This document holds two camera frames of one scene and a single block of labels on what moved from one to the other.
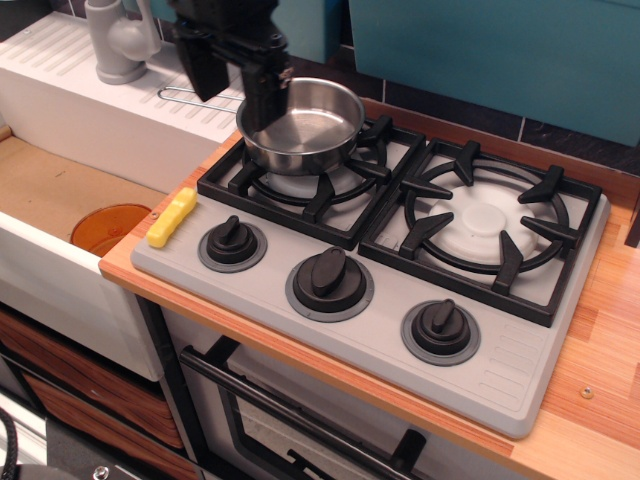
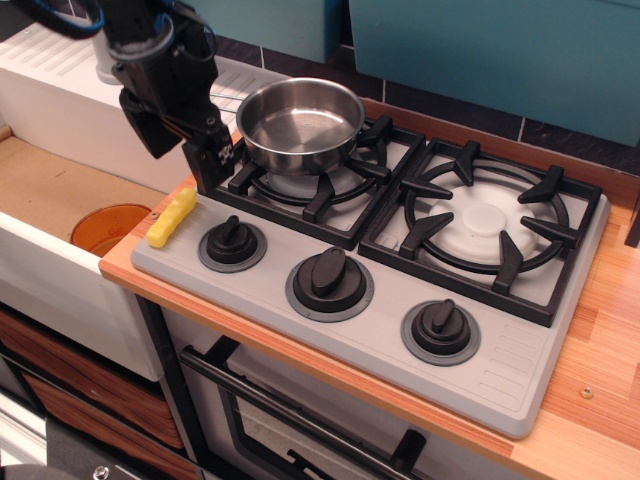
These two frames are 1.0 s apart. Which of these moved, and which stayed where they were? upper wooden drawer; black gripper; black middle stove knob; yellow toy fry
Moved: black gripper
Stayed: black middle stove knob; upper wooden drawer; yellow toy fry
